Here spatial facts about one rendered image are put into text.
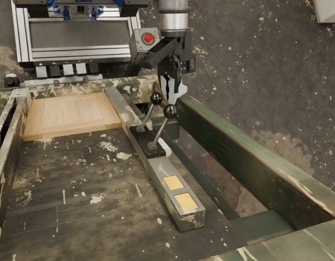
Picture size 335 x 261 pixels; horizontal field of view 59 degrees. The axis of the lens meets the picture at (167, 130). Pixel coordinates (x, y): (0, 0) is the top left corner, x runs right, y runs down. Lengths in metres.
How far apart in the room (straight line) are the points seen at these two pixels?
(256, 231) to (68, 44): 1.85
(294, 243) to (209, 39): 2.41
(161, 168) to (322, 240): 0.37
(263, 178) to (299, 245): 0.31
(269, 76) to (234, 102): 0.46
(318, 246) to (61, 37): 2.04
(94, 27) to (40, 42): 0.38
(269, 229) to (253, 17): 2.56
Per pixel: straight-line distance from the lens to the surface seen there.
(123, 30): 2.30
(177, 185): 0.63
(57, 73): 1.56
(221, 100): 2.58
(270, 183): 0.71
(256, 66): 2.86
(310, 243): 0.45
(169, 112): 0.72
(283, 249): 0.43
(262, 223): 0.67
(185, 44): 0.85
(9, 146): 0.83
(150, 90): 1.45
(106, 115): 1.09
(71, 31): 2.26
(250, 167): 0.76
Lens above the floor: 2.24
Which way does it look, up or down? 72 degrees down
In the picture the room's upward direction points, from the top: 62 degrees clockwise
